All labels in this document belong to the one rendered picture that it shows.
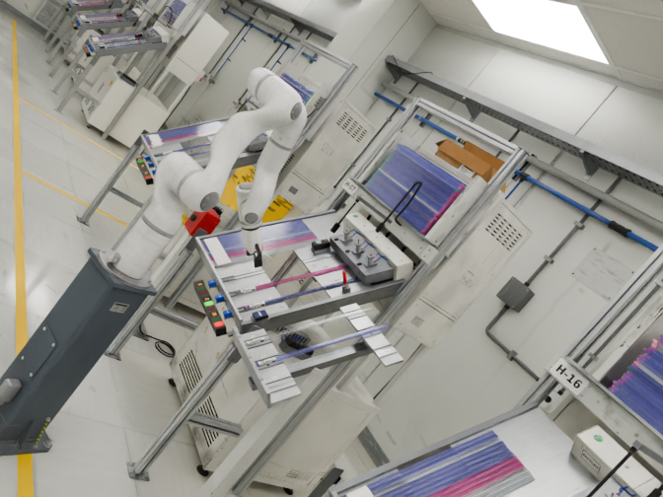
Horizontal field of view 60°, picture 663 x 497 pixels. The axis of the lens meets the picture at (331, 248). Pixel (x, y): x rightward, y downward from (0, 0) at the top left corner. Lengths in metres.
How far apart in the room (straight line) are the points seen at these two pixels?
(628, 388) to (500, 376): 1.97
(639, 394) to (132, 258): 1.53
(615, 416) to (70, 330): 1.64
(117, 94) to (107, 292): 4.82
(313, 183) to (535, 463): 2.42
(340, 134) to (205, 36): 3.25
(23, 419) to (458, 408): 2.53
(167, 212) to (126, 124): 4.86
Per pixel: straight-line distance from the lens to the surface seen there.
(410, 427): 3.96
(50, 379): 2.08
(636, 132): 4.12
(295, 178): 3.64
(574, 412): 2.05
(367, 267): 2.37
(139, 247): 1.89
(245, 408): 2.50
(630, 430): 1.82
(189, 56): 6.63
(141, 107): 6.66
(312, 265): 2.48
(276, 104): 1.81
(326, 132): 3.61
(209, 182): 1.79
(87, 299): 1.96
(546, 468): 1.80
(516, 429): 1.87
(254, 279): 2.40
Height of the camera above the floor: 1.42
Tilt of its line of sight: 8 degrees down
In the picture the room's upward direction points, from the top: 39 degrees clockwise
